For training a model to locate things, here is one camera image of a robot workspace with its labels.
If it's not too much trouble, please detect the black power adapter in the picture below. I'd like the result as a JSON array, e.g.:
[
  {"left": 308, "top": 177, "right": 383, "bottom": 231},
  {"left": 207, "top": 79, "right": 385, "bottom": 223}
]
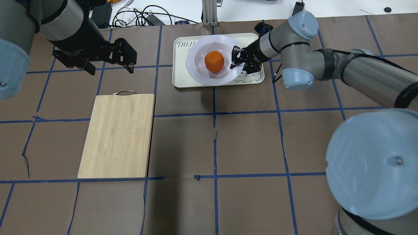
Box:
[{"left": 292, "top": 0, "right": 305, "bottom": 16}]

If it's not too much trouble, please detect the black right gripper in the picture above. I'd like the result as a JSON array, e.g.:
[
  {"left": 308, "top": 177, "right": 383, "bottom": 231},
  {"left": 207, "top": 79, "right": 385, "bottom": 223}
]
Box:
[{"left": 230, "top": 46, "right": 263, "bottom": 74}]

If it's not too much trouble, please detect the orange fruit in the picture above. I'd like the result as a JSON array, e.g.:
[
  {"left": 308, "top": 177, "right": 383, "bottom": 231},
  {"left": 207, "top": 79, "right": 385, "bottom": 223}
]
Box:
[{"left": 204, "top": 51, "right": 225, "bottom": 73}]

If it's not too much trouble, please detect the cream rectangular tray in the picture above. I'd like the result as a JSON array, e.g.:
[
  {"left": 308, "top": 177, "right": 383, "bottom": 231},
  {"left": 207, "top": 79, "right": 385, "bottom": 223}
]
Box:
[{"left": 172, "top": 33, "right": 265, "bottom": 89}]

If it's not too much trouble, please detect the wooden cutting board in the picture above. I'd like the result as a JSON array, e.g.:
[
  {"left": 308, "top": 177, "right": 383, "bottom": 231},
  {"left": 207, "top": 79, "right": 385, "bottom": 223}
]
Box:
[{"left": 77, "top": 94, "right": 155, "bottom": 180}]

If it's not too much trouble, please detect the aluminium frame post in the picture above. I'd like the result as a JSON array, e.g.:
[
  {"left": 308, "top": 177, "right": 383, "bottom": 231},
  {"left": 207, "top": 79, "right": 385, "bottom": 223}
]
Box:
[{"left": 201, "top": 0, "right": 218, "bottom": 27}]

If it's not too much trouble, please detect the white round plate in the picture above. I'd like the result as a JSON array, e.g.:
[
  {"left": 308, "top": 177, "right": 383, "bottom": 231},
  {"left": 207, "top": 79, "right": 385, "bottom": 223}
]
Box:
[{"left": 186, "top": 35, "right": 243, "bottom": 86}]

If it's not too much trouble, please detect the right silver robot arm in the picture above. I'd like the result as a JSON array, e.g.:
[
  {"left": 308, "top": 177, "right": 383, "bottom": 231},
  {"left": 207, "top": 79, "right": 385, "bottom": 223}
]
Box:
[{"left": 230, "top": 11, "right": 418, "bottom": 235}]

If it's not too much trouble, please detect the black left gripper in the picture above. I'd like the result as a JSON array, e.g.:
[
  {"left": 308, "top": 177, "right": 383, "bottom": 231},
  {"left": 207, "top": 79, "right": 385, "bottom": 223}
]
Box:
[{"left": 52, "top": 38, "right": 137, "bottom": 76}]

